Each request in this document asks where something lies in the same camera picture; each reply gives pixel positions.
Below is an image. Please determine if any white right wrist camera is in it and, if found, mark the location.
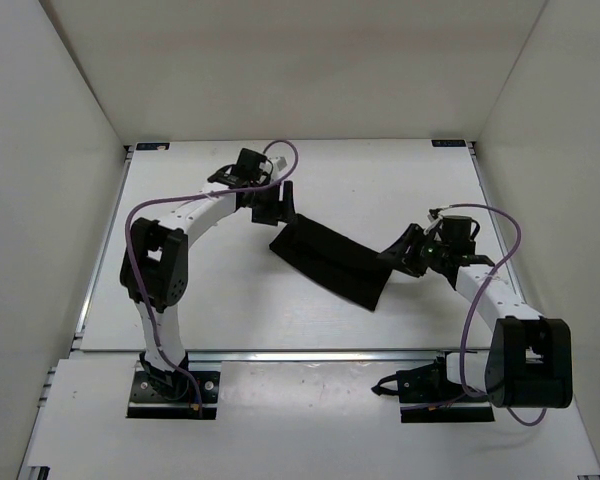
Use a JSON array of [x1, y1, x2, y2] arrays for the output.
[[426, 207, 445, 231]]

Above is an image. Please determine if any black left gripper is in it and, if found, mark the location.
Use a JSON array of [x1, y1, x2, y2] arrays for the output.
[[246, 179, 299, 227]]

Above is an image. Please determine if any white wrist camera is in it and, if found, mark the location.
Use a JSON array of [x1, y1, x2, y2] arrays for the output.
[[426, 207, 445, 231], [269, 156, 288, 172]]

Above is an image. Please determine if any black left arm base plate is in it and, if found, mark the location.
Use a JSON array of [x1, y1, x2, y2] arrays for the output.
[[126, 362, 221, 421]]

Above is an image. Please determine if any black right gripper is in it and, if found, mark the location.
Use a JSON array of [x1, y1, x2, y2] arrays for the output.
[[378, 225, 449, 277]]

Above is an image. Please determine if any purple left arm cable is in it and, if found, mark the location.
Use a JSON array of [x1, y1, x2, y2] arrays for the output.
[[123, 139, 301, 419]]

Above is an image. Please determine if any black skirt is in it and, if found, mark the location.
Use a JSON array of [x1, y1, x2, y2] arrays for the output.
[[269, 215, 392, 312]]

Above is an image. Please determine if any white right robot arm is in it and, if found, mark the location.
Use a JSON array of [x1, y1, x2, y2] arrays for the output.
[[378, 215, 573, 409]]

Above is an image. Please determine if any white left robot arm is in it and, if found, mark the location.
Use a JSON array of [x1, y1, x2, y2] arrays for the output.
[[119, 148, 299, 403]]

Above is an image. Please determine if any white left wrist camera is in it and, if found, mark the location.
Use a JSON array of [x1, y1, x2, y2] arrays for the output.
[[269, 156, 288, 172]]

